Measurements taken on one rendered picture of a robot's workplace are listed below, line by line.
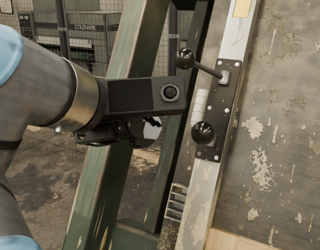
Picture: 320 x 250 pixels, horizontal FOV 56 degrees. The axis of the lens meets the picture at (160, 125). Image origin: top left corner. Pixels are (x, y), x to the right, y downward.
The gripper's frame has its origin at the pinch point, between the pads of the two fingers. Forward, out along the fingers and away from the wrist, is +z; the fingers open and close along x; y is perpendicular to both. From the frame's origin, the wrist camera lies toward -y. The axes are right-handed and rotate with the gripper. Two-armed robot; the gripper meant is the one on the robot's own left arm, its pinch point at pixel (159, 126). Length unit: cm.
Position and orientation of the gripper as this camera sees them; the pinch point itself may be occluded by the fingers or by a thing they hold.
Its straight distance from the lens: 51.9
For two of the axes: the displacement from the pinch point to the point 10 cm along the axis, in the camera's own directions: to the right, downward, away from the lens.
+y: -9.1, 1.6, 3.7
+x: 0.9, 9.7, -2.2
